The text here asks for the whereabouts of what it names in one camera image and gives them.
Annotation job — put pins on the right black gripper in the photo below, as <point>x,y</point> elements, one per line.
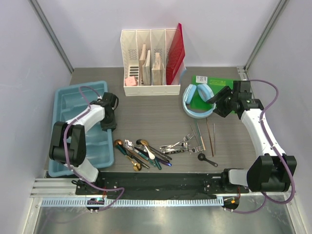
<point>221,110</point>

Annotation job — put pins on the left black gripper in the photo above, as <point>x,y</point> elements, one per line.
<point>111,125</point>

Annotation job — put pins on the black knife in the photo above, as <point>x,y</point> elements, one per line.
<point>138,160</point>

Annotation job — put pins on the gold spoon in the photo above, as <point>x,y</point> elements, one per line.
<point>136,166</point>

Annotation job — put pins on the purple handled utensil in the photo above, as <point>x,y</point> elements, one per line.
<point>163,162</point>

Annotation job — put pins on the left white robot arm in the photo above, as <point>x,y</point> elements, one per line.
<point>68,140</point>

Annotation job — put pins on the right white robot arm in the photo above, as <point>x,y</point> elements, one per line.
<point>273,169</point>

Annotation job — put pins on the blue headphones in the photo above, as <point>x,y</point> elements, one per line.
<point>205,93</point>

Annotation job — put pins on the pink cube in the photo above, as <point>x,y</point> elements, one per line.
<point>130,81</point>

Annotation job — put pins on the green cutting mat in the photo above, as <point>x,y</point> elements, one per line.
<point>216,84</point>

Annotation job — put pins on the wooden board middle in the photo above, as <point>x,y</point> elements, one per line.
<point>146,70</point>

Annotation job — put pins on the light wooden board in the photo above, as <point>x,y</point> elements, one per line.
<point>142,60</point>

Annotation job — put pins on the silver fork upper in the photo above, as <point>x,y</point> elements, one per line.
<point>187,138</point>

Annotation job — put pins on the wooden board right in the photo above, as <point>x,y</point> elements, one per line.
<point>157,70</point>

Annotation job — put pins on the white file organizer rack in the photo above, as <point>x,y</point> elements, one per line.
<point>156,40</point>

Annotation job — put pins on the silver fork right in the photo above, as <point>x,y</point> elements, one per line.
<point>193,150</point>

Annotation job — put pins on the white ceramic spoon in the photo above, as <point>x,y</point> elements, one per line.
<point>151,155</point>

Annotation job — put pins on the black measuring spoon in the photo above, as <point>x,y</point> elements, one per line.
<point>202,157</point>

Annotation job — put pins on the patterned handle fork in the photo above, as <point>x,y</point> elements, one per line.
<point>178,151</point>

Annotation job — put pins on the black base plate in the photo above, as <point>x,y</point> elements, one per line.
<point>159,186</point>

